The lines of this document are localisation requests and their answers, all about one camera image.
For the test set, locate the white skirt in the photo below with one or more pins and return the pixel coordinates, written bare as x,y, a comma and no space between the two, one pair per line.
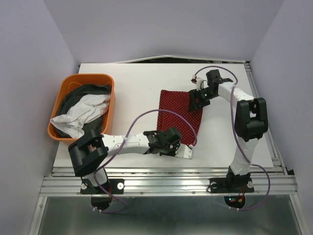
87,109

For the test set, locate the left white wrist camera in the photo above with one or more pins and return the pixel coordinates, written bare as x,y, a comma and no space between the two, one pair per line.
185,151

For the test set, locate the orange plastic bin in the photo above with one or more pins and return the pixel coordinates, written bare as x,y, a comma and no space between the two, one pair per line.
74,81

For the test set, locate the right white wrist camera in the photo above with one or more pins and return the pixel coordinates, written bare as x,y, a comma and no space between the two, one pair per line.
199,82

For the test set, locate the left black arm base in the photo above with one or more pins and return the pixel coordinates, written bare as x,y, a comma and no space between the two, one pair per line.
113,186

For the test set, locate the dark grey dotted skirt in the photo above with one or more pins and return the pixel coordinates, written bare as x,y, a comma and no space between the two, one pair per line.
74,96

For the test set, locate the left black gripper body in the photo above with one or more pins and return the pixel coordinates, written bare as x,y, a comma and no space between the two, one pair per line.
169,150

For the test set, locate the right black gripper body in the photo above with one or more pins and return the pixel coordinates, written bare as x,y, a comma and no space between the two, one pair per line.
203,96

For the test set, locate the red polka dot skirt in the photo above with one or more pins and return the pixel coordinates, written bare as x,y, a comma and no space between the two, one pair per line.
174,106

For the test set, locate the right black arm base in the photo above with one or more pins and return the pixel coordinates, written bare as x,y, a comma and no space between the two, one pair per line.
231,184

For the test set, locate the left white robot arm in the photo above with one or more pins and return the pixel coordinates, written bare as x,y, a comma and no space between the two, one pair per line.
89,151

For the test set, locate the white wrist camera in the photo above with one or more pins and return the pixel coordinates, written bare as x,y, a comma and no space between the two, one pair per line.
199,82
185,151

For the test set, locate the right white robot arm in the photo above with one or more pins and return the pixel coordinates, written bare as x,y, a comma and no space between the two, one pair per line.
249,121

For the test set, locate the aluminium mounting rail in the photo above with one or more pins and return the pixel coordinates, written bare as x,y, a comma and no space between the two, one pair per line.
167,181

